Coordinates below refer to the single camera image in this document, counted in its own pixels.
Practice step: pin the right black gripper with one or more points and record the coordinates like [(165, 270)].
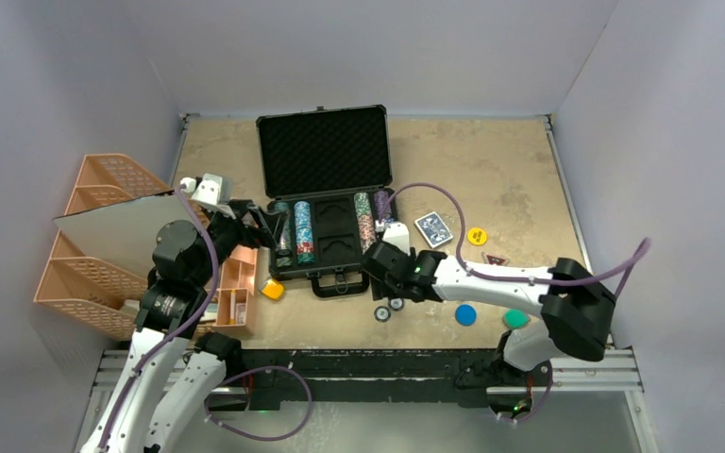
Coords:
[(382, 290)]

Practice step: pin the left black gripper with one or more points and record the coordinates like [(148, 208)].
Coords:
[(250, 236)]

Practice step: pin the black white chip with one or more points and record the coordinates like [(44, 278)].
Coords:
[(396, 304), (382, 314)]

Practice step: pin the light blue chip stack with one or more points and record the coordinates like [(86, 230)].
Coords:
[(303, 215), (304, 246)]

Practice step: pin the blue playing card deck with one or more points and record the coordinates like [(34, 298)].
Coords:
[(433, 229)]

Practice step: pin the purple chip stack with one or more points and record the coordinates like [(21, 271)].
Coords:
[(384, 213)]

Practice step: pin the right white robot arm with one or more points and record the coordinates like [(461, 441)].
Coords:
[(570, 319)]

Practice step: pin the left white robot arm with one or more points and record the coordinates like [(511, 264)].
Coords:
[(168, 374)]

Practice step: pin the black poker set case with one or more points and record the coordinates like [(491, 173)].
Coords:
[(323, 158)]

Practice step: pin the dark green chip stack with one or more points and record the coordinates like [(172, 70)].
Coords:
[(283, 237)]

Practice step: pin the red white chip stack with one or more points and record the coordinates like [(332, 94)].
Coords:
[(367, 232)]

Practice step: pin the orange plastic desk organizer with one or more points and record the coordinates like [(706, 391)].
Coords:
[(234, 308)]

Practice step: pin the yellow orange block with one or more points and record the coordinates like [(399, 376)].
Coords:
[(272, 289)]

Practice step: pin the blue round button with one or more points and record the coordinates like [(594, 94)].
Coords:
[(465, 315)]

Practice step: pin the yellow round button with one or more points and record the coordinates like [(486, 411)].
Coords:
[(477, 236)]

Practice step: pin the red triangular card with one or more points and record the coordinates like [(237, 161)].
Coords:
[(494, 259)]

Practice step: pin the green dealer block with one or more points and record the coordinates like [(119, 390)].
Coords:
[(515, 319)]

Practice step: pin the grey flat board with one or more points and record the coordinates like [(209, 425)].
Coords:
[(123, 234)]

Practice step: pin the orange plastic file rack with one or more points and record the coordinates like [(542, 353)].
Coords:
[(90, 290)]

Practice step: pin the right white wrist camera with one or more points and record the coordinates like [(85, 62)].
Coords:
[(394, 233)]

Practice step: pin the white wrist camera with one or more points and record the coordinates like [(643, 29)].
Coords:
[(394, 233), (210, 191)]

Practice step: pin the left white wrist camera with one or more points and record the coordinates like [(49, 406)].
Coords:
[(210, 191)]

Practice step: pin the black base frame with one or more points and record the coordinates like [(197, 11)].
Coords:
[(476, 378)]

